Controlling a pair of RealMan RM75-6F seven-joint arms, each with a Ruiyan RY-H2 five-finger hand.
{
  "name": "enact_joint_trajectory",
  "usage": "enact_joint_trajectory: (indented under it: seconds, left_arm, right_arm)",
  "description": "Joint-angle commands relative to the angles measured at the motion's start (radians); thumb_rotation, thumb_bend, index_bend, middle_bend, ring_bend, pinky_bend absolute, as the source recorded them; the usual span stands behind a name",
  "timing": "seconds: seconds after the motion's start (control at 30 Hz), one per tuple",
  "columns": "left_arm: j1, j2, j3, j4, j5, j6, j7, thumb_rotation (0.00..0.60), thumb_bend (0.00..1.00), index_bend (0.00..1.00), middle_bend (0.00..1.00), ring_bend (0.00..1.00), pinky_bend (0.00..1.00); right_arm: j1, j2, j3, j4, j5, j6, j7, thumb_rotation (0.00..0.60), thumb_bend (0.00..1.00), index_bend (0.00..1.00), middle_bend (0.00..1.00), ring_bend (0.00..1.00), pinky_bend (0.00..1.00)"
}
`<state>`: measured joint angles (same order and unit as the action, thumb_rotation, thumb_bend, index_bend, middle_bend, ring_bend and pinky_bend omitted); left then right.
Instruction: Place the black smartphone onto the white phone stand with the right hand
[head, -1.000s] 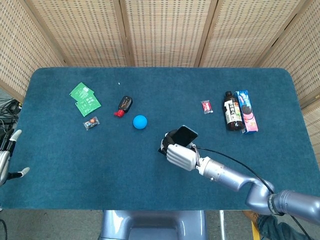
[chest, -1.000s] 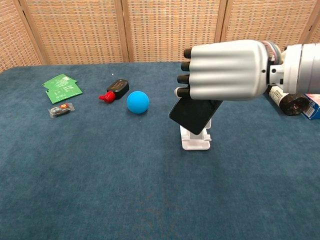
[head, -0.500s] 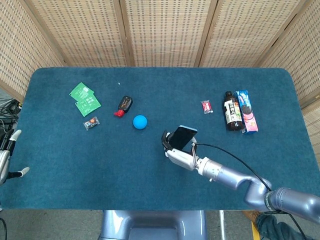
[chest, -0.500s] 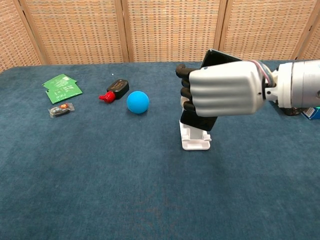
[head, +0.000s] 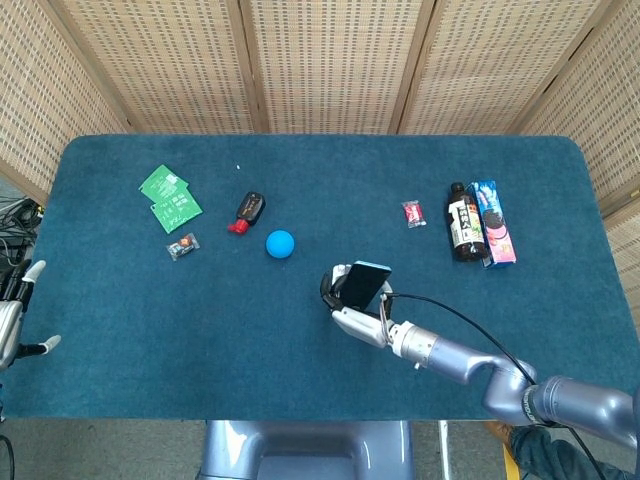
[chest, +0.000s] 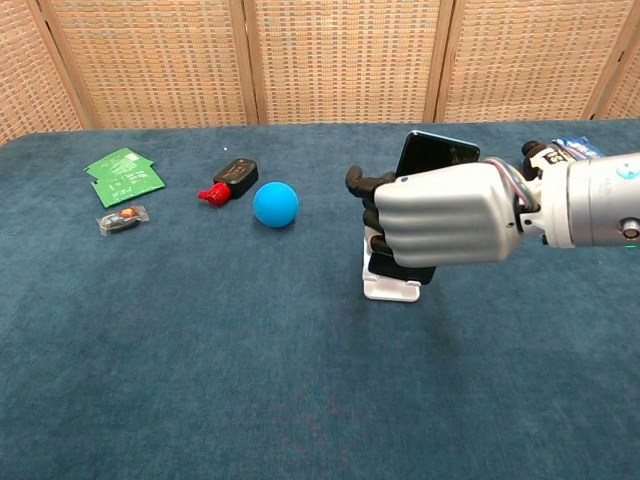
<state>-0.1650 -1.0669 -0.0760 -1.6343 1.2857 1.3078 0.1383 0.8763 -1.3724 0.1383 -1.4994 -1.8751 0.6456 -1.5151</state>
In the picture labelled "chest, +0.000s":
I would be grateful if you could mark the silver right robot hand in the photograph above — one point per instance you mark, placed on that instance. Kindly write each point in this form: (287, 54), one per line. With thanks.
(445, 215)

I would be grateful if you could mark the woven rattan folding screen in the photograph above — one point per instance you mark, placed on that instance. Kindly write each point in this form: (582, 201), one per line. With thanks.
(150, 60)

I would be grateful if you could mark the blue velvet table cloth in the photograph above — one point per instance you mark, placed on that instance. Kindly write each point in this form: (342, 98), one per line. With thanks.
(200, 350)

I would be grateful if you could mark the black smartphone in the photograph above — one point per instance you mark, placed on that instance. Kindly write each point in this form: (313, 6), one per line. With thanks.
(435, 150)

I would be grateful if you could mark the blue ball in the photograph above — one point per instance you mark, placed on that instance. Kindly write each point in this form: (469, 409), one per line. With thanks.
(275, 205)

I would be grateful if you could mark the black fingertip oximeter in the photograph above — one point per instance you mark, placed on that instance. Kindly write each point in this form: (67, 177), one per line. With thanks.
(237, 176)

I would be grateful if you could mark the black drink bottle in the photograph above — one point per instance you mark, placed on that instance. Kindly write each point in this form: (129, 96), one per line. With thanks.
(533, 150)

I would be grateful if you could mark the small red figure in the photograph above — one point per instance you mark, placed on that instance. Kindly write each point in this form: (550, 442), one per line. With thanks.
(216, 195)

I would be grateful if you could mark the white phone stand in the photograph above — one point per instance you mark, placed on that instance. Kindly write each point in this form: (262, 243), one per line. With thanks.
(390, 293)

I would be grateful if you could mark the blue cookie box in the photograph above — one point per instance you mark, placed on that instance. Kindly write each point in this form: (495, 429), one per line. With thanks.
(580, 146)

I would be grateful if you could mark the green sachet with white label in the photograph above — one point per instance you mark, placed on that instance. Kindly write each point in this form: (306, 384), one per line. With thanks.
(120, 157)

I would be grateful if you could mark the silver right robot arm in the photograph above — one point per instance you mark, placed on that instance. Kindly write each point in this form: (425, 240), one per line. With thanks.
(590, 200)

